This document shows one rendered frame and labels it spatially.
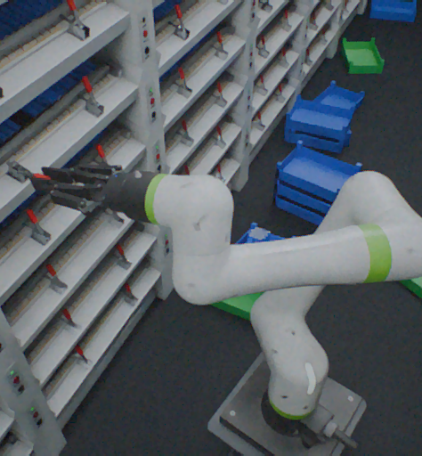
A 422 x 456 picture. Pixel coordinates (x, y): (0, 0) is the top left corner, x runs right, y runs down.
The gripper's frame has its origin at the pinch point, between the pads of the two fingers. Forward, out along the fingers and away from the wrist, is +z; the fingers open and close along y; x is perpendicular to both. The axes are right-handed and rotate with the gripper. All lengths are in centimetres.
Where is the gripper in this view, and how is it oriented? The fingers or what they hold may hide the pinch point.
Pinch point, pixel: (51, 180)
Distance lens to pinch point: 111.0
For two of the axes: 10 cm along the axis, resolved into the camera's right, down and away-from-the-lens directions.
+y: 4.4, -6.5, 6.2
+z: -8.8, -1.8, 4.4
